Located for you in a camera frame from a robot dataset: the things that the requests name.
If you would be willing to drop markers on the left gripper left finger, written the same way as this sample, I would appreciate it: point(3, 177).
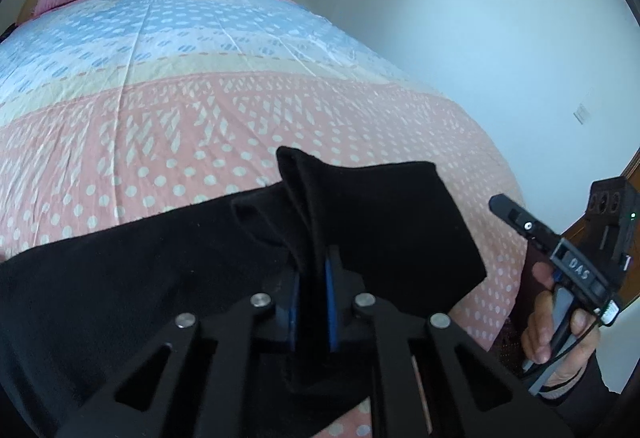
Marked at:
point(189, 380)

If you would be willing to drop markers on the right forearm dark sleeve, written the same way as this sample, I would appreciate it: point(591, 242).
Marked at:
point(590, 409)

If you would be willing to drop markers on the polka dot bed sheet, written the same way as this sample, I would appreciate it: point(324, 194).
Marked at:
point(116, 110)

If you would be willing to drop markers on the white wall socket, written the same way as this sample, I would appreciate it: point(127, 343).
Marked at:
point(582, 114)

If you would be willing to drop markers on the black pants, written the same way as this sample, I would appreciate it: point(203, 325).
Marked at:
point(75, 311)

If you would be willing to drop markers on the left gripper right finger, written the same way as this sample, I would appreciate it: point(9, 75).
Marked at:
point(427, 377)

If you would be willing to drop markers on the black camera box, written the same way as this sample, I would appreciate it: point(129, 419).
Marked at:
point(610, 221)

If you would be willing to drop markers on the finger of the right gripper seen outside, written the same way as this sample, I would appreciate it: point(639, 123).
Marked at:
point(523, 223)

